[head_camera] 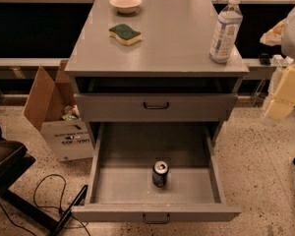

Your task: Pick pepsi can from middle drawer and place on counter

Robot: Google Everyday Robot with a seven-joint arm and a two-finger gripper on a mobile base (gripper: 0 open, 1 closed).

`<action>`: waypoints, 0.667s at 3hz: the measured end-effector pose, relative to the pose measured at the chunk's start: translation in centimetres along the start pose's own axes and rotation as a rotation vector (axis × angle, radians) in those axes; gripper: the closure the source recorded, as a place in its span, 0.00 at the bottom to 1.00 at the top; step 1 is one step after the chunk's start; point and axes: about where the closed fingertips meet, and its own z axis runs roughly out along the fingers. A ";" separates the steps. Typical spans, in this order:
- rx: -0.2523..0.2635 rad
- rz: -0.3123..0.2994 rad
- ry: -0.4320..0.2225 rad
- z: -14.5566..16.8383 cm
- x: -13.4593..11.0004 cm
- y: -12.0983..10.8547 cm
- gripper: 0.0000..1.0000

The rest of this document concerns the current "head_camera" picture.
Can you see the white ceramic bowl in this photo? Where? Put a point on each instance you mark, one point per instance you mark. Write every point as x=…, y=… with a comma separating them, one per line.
x=125, y=6

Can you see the blue pepsi can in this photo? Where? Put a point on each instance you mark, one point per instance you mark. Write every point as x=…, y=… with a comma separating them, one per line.
x=159, y=173

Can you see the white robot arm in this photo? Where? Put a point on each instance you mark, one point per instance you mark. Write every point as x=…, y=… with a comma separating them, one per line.
x=284, y=34

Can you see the black charger block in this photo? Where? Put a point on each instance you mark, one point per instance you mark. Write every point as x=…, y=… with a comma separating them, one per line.
x=264, y=59

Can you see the brown cardboard box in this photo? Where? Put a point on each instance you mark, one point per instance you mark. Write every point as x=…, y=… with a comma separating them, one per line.
x=52, y=110

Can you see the grey metal drawer cabinet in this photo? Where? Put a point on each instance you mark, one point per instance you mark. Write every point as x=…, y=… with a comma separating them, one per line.
x=171, y=58

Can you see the black chair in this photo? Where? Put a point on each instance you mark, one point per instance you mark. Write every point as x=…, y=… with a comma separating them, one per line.
x=14, y=162

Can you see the white power strip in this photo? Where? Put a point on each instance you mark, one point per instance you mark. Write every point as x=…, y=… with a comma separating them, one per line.
x=278, y=60

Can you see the clear plastic water bottle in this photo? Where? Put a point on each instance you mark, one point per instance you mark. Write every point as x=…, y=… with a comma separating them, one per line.
x=225, y=33

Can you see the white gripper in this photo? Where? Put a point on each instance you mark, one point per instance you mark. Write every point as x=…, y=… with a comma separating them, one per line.
x=294, y=36

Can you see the grey top drawer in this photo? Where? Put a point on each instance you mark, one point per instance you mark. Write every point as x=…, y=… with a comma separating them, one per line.
x=119, y=107

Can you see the green yellow sponge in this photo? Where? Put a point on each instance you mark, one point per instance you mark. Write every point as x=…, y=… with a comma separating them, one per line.
x=125, y=34

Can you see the open grey middle drawer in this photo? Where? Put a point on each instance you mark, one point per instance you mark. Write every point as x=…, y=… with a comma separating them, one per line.
x=121, y=188

